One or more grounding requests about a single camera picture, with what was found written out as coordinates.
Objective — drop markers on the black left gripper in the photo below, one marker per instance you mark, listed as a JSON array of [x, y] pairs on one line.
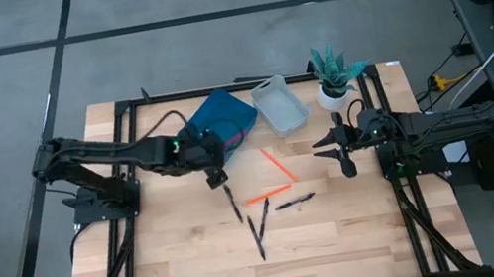
[[204, 153]]

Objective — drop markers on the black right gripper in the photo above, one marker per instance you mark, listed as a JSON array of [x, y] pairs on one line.
[[352, 136]]

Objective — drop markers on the red pencil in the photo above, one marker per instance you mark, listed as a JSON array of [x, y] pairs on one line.
[[236, 140]]

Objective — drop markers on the orange pencil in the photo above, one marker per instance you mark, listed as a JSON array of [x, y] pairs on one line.
[[279, 165], [269, 194]]

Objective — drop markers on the black pen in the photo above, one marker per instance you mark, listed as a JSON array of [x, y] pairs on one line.
[[264, 218], [233, 203], [295, 201], [256, 238]]

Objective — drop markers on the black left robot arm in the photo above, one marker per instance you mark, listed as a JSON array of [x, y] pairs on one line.
[[118, 152]]

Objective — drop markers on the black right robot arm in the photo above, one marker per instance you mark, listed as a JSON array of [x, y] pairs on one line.
[[450, 122]]

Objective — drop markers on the blue plastic tray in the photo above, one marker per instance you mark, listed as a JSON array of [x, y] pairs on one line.
[[227, 111]]

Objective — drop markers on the potted snake plant white pot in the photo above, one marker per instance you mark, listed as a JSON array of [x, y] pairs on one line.
[[333, 99]]

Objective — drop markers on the white plastic bin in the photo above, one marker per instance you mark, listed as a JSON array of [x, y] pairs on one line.
[[281, 107]]

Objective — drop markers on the white blue paper sheet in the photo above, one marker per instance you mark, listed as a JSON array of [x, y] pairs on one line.
[[456, 154]]

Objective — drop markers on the black floor box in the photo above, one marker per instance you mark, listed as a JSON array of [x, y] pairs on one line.
[[462, 49]]

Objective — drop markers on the black aluminium table frame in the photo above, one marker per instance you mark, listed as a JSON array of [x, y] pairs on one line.
[[268, 82]]

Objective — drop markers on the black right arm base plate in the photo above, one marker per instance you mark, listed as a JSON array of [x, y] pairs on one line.
[[432, 164]]

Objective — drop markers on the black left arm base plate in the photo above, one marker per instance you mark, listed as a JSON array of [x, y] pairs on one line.
[[89, 217]]

